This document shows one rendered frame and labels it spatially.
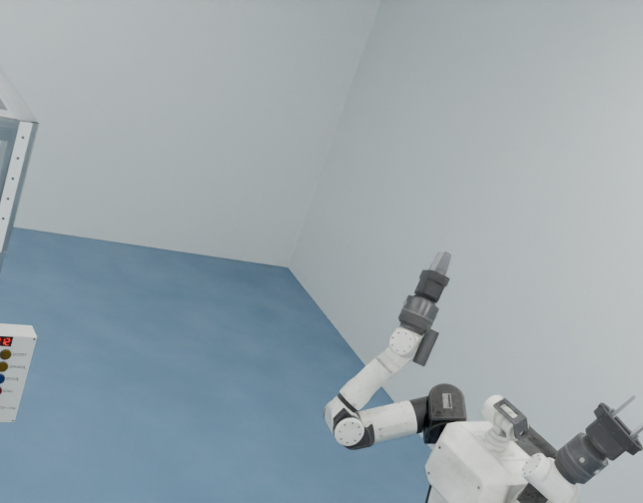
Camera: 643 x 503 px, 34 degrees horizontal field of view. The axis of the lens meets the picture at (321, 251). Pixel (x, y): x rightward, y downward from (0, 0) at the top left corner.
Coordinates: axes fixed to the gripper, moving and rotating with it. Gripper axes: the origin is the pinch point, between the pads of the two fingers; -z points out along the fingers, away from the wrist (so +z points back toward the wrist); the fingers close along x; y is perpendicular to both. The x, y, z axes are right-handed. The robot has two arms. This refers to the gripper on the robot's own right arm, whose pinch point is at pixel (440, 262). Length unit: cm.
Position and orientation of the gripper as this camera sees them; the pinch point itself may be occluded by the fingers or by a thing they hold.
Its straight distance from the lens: 273.6
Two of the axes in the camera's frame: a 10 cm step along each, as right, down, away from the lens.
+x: 1.6, -0.2, -9.9
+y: -9.0, -4.2, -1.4
